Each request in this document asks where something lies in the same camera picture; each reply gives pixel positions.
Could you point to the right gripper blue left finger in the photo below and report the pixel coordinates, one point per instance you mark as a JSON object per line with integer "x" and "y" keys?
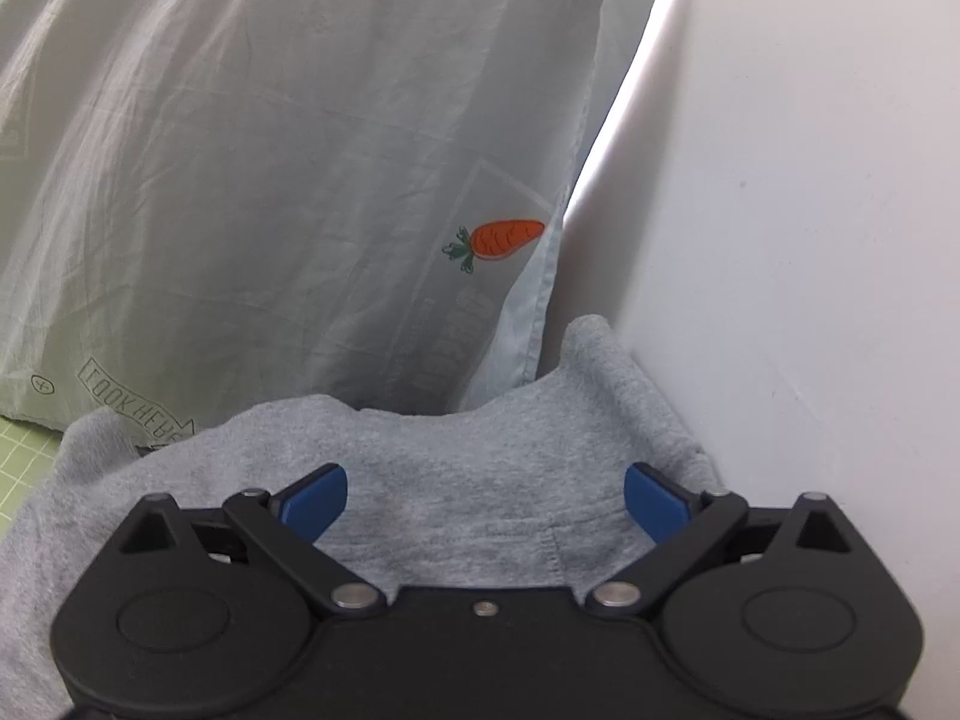
{"x": 309, "y": 506}

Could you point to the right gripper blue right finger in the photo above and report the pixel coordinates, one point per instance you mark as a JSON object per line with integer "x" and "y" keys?
{"x": 659, "y": 506}

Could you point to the grey zip hoodie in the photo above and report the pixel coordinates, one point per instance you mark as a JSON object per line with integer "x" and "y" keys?
{"x": 525, "y": 491}

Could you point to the green checked bed sheet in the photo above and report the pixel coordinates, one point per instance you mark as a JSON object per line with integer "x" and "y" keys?
{"x": 27, "y": 454}

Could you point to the pale grey carrot-print sheet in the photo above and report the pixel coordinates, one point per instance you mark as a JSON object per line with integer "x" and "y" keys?
{"x": 211, "y": 204}

